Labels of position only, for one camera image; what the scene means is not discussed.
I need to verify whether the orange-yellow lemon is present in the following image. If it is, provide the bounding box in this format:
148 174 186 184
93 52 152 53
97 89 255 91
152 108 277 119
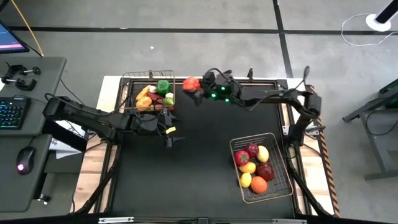
238 161 257 174

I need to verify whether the green bell pepper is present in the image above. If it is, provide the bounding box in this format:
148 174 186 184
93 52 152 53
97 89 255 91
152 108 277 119
157 80 171 96

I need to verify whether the red apple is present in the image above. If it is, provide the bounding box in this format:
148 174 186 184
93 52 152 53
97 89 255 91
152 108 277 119
244 142 260 159

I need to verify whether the small wire basket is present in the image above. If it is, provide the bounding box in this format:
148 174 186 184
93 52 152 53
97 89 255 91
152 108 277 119
119 70 177 113

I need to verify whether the black aluminium table frame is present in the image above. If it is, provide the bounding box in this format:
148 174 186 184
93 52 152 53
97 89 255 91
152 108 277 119
93 76 315 218

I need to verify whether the yellow hanging cable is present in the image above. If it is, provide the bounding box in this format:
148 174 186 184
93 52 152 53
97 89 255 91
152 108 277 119
10 0 44 57

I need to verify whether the large wire basket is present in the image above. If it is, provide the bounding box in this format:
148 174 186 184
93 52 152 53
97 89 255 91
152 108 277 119
229 132 294 205

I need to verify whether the backlit black keyboard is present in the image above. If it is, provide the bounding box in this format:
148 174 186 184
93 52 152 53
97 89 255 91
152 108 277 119
0 96 31 130

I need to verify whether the white paper sheet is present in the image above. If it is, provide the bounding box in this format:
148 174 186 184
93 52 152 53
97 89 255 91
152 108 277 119
49 124 86 160

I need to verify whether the orange fruit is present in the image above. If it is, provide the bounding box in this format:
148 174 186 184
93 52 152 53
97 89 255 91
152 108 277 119
250 175 269 195

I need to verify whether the black frame strut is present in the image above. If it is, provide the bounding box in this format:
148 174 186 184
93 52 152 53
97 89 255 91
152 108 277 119
290 169 333 217
73 167 121 215

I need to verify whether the white floor cable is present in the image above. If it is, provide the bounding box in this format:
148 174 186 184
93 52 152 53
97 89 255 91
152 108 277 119
341 12 398 47

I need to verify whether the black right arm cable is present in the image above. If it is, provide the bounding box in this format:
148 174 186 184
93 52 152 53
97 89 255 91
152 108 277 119
300 65 312 91

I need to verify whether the lit computer monitor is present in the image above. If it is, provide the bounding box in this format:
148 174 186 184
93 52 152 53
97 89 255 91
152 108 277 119
0 21 30 55

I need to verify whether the orange-red ribbed tomato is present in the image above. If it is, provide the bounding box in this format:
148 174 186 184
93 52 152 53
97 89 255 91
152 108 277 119
182 77 201 92

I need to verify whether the hazard striped tape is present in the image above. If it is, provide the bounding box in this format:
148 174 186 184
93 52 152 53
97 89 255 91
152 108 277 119
306 84 341 218

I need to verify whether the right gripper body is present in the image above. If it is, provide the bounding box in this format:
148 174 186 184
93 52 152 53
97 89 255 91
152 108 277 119
205 70 240 105

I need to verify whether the black white floor stand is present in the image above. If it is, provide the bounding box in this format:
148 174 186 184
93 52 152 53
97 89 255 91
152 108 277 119
365 0 398 32

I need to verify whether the grey side table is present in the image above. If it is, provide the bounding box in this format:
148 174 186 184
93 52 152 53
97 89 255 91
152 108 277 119
342 77 398 181

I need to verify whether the green lit device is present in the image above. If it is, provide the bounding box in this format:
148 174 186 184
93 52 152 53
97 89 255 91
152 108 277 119
379 79 398 108

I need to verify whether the black table clamp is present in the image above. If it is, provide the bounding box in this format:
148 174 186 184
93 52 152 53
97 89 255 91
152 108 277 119
5 63 42 77
1 75 37 91

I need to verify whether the black computer mouse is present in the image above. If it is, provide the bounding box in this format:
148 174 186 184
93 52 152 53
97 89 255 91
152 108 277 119
15 146 36 175

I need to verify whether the black desk support bar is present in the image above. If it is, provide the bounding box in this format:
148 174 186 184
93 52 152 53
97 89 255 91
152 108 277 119
42 119 90 153

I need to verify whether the orange bell pepper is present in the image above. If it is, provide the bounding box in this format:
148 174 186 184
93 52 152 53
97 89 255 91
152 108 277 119
136 96 153 110

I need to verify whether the grey desk top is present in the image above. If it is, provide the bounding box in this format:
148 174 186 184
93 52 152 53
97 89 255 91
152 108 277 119
0 133 53 213
0 56 68 137

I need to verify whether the silver bracket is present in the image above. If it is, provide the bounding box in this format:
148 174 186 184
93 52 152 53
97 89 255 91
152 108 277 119
272 218 308 224
98 217 134 224

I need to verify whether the pale yellow mango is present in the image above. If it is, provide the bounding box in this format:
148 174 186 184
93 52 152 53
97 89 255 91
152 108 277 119
256 145 270 163

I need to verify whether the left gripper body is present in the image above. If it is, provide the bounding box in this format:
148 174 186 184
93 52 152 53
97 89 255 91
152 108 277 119
130 113 172 139

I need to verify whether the dark red pomegranate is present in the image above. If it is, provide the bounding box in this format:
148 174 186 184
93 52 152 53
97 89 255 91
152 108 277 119
256 162 275 182

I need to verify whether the yellow lemon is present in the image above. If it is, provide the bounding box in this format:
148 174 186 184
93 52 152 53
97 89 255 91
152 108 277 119
239 172 252 189

